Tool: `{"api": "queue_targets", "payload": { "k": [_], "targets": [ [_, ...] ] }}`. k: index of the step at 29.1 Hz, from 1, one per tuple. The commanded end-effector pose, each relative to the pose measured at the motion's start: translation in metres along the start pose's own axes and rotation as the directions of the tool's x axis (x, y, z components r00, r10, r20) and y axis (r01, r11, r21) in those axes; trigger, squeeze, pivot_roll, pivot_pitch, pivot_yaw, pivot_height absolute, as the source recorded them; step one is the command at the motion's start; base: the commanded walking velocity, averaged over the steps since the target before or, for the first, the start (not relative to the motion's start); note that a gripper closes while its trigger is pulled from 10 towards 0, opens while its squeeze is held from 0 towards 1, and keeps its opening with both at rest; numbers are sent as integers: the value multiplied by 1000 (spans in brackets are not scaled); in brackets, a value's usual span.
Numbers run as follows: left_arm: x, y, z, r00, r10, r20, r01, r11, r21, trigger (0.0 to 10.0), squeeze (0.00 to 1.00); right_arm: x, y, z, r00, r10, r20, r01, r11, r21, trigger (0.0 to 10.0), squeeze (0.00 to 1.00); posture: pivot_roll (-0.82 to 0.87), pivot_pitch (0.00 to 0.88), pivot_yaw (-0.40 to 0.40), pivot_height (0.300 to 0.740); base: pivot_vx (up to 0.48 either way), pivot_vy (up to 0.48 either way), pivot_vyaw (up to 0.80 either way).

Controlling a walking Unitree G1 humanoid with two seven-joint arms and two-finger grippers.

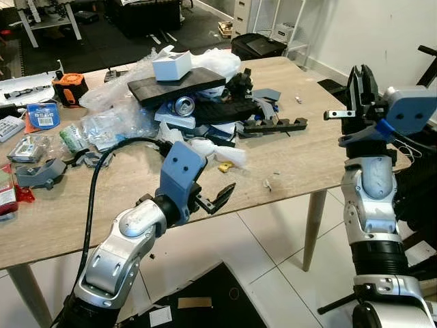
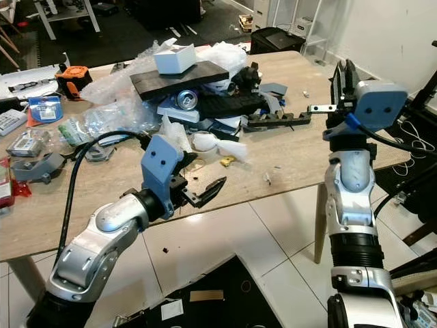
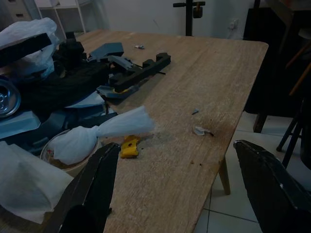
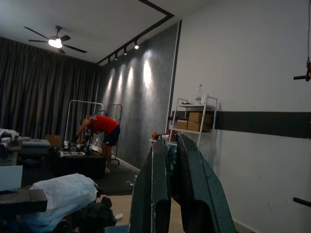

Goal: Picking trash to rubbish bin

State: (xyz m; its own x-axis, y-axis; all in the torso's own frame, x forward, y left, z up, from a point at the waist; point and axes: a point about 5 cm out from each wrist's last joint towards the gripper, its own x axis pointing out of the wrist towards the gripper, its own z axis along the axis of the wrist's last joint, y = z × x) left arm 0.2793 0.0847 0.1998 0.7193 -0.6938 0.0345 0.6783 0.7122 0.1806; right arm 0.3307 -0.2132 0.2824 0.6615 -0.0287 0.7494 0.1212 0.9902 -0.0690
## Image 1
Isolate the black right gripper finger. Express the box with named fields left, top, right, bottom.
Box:
left=346, top=66, right=363, bottom=111
left=362, top=65, right=378, bottom=109

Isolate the black storage bin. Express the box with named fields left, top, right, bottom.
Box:
left=231, top=33, right=288, bottom=62

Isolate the black ribbed tray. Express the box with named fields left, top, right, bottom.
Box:
left=158, top=98, right=263, bottom=126

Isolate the black metal stand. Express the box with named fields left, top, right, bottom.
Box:
left=395, top=44, right=437, bottom=281

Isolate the wooden table leg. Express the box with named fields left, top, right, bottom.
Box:
left=5, top=262, right=54, bottom=328
left=302, top=190, right=328, bottom=273

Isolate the silver drink can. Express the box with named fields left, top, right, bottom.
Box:
left=173, top=95, right=197, bottom=118

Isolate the black robot body front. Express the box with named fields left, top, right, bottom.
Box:
left=116, top=262, right=268, bottom=328

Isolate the white shelf rack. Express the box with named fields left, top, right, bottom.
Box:
left=232, top=0, right=309, bottom=57

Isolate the flat black board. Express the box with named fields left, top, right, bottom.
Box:
left=128, top=67, right=229, bottom=109

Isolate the small white cardboard box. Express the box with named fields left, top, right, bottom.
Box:
left=152, top=51, right=194, bottom=83

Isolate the clear crumpled plastic bag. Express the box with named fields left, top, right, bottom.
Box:
left=79, top=46, right=242, bottom=152

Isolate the green and white packet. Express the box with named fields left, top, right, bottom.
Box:
left=59, top=126, right=90, bottom=155

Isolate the orange and black device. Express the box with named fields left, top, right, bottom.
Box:
left=52, top=71, right=89, bottom=108

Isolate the blue blister package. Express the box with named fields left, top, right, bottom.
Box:
left=26, top=102, right=61, bottom=132

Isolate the red package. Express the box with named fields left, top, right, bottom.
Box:
left=0, top=163, right=35, bottom=221

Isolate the white parts tray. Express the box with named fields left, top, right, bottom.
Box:
left=0, top=70, right=57, bottom=105

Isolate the grey-blue left wrist camera mount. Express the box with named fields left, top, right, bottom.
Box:
left=158, top=141, right=208, bottom=209

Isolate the grey-blue wrist camera mount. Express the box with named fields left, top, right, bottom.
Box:
left=378, top=86, right=437, bottom=136
left=158, top=141, right=208, bottom=209

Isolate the grey-blue right wrist camera mount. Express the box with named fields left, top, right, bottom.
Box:
left=378, top=86, right=437, bottom=136

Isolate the black notched rail part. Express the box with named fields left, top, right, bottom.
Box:
left=236, top=116, right=309, bottom=139

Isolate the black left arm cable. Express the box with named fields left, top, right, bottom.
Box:
left=81, top=137, right=173, bottom=277

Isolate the grey printed bracket part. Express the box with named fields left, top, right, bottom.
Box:
left=14, top=158, right=68, bottom=190

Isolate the white frame desk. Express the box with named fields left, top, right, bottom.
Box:
left=12, top=0, right=84, bottom=49

